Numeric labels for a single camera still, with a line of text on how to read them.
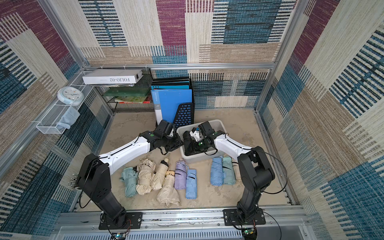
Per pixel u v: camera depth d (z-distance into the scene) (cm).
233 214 74
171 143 74
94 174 50
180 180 83
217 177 83
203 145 77
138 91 100
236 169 86
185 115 94
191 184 81
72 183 68
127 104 119
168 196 76
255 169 48
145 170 85
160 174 83
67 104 73
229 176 85
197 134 85
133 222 73
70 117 69
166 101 91
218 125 94
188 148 84
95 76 79
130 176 82
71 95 76
